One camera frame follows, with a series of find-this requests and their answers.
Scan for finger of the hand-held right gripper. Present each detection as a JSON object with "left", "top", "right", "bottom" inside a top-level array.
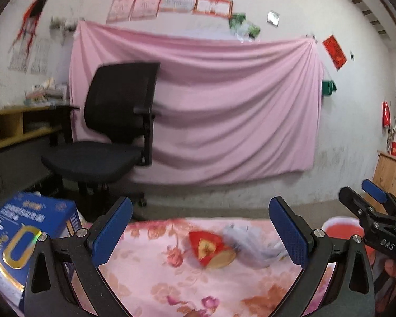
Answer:
[
  {"left": 338, "top": 187, "right": 376, "bottom": 236},
  {"left": 362, "top": 179, "right": 396, "bottom": 218}
]

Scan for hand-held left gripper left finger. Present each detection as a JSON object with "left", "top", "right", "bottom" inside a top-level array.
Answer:
[{"left": 24, "top": 196, "right": 133, "bottom": 317}]

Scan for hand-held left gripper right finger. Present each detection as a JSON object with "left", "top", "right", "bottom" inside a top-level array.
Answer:
[{"left": 268, "top": 196, "right": 375, "bottom": 317}]

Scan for clear plastic bag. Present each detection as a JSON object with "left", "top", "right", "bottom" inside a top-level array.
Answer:
[{"left": 223, "top": 224, "right": 287, "bottom": 268}]

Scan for person's right hand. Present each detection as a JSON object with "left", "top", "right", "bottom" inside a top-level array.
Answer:
[{"left": 382, "top": 257, "right": 396, "bottom": 289}]

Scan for wooden cabinet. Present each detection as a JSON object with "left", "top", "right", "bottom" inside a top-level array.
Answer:
[{"left": 371, "top": 150, "right": 396, "bottom": 202}]

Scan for red hanging ornament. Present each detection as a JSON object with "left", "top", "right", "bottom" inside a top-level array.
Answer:
[{"left": 382, "top": 101, "right": 392, "bottom": 128}]

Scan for pink floral blanket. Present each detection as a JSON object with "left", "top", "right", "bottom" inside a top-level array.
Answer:
[{"left": 0, "top": 217, "right": 350, "bottom": 317}]

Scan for blue cardboard box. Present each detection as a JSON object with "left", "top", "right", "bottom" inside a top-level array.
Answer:
[{"left": 0, "top": 192, "right": 79, "bottom": 304}]

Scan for black office chair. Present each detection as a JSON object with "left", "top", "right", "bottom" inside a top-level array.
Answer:
[{"left": 41, "top": 61, "right": 162, "bottom": 220}]

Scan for folded newspapers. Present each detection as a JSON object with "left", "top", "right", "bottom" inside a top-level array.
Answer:
[{"left": 23, "top": 120, "right": 51, "bottom": 131}]

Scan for yellow wooden shelf desk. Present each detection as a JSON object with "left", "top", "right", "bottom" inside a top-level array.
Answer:
[{"left": 0, "top": 104, "right": 73, "bottom": 154}]

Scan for stack of books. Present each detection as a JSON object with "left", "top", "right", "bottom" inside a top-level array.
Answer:
[{"left": 24, "top": 77, "right": 68, "bottom": 106}]

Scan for green flower photo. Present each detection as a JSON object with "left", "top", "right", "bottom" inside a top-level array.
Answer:
[
  {"left": 239, "top": 21, "right": 261, "bottom": 42},
  {"left": 229, "top": 12, "right": 246, "bottom": 30}
]

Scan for red paper wall envelope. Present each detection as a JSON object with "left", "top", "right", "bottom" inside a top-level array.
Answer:
[{"left": 323, "top": 35, "right": 348, "bottom": 71}]

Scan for pink wall cloth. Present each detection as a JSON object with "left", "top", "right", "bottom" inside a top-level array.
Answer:
[{"left": 69, "top": 20, "right": 324, "bottom": 185}]

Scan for white wall calendar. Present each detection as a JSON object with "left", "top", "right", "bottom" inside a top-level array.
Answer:
[{"left": 8, "top": 38, "right": 51, "bottom": 75}]

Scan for wire wall rack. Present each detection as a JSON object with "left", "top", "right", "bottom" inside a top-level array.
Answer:
[{"left": 50, "top": 16, "right": 83, "bottom": 35}]

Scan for red tassel wall ornament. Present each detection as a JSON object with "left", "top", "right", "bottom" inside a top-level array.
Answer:
[{"left": 9, "top": 0, "right": 48, "bottom": 53}]

